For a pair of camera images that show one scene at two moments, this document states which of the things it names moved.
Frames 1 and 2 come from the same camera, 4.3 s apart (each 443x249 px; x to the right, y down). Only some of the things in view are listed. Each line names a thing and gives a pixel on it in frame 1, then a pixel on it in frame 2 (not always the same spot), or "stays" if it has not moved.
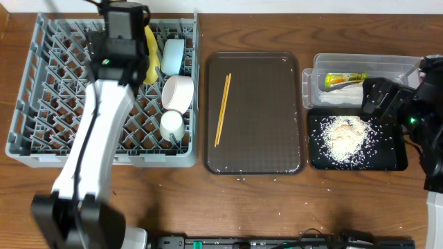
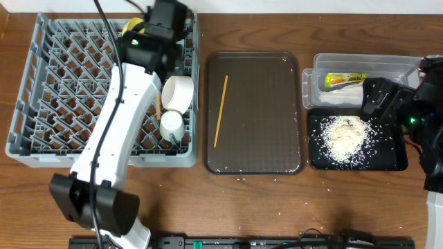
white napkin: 349,95 stays
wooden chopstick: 223,109 → 158,105
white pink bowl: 177,93 stays
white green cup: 172,121 stays
